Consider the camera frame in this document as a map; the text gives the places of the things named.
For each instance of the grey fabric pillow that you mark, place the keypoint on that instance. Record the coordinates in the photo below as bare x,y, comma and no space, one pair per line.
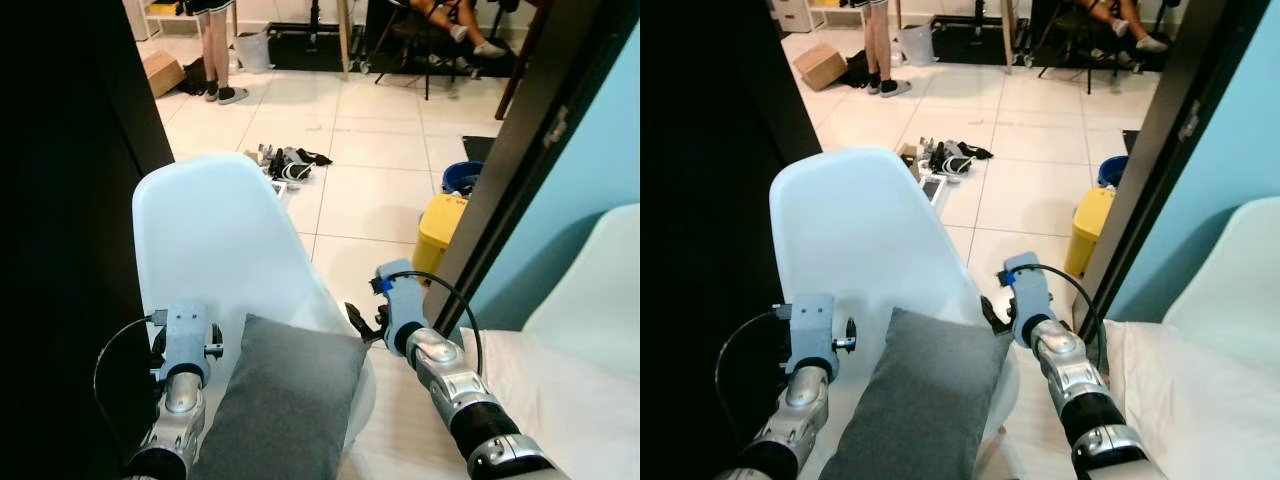
285,400
925,400

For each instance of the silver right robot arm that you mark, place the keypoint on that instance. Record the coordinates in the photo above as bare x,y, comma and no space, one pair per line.
470,395
1085,390

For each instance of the black folding chair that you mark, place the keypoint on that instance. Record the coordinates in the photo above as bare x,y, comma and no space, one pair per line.
410,40
1065,35

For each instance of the yellow plastic bin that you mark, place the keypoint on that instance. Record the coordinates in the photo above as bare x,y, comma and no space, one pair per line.
438,230
1088,225

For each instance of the white flat tablet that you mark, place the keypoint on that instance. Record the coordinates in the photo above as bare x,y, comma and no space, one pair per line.
279,187
933,190

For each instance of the dark wardrobe panel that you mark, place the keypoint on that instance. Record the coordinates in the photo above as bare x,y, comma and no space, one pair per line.
710,200
60,220

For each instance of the pile of black white gear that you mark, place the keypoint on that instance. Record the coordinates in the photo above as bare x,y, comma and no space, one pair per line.
950,157
292,162

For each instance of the blue plastic bucket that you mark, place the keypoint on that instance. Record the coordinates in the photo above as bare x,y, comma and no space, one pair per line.
462,177
1112,172

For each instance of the dark grey floor mat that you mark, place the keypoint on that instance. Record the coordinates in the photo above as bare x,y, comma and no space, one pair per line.
478,149
1132,142

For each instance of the white bed sheet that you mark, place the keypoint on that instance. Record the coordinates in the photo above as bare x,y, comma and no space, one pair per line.
1200,410
570,415

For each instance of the dark brown door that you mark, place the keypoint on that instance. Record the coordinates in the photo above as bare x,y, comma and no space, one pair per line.
540,130
1165,150

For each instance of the black bag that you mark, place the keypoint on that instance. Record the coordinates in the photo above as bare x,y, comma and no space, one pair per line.
194,76
855,70

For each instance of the brown cardboard box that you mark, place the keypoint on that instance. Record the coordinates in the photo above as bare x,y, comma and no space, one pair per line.
162,72
820,65

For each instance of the silver door hinge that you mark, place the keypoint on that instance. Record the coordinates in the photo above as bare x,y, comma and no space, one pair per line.
1190,120
556,127

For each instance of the light wooden table leg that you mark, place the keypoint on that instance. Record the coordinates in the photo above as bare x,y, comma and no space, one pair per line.
344,40
1007,35

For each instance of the standing person in shorts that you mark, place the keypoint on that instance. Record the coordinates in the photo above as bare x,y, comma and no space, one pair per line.
215,50
878,45

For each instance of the seated person with sneakers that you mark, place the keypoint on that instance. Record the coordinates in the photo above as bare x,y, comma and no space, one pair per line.
460,28
1120,22

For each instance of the white storage shelf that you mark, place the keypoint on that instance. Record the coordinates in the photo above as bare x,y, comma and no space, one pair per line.
160,15
800,12

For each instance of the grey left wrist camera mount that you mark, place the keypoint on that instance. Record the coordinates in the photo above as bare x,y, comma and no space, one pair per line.
812,325
187,330

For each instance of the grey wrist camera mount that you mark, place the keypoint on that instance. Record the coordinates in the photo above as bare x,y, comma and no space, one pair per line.
403,295
187,330
812,325
1028,285

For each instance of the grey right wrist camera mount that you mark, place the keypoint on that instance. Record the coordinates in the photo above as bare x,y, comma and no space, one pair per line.
403,295
1028,285

